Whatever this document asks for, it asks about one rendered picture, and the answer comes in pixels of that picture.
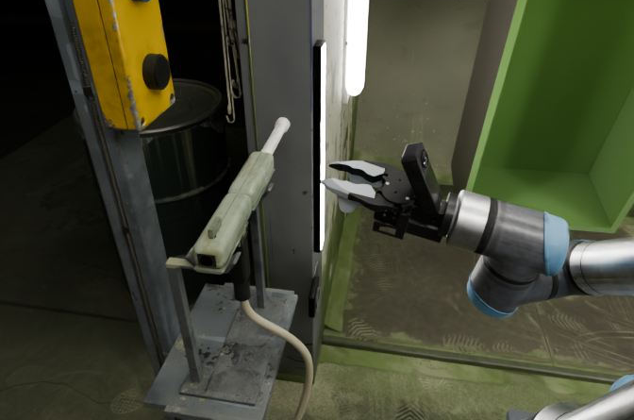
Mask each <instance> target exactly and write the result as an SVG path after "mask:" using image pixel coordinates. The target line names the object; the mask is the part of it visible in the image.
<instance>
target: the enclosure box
mask: <svg viewBox="0 0 634 420"><path fill-rule="evenodd" d="M451 170H452V178H453V186H454V193H456V194H457V195H458V197H459V194H460V192H461V191H463V190H464V191H468V192H472V193H478V194H481V195H485V196H488V197H491V198H494V199H498V200H501V201H505V202H508V203H511V204H515V205H518V206H522V207H525V208H529V209H533V210H538V211H541V212H545V211H546V212H548V213H549V214H551V215H555V216H558V217H560V218H562V219H564V220H565V221H566V223H567V224H568V227H569V229H571V230H582V231H594V232H606V233H615V231H616V230H617V228H618V227H619V225H620V224H621V223H622V222H623V220H624V218H625V217H626V215H627V213H628V212H629V210H630V209H631V207H632V205H633V204H634V0H489V3H488V6H487V10H486V15H485V19H484V23H483V26H482V31H481V35H480V39H479V44H478V48H477V51H476V56H475V63H474V68H473V71H472V75H471V80H470V84H469V88H468V92H467V96H466V100H465V105H464V109H463V113H462V117H461V121H460V125H459V133H458V136H457V140H456V145H455V149H454V153H453V158H452V161H451Z"/></svg>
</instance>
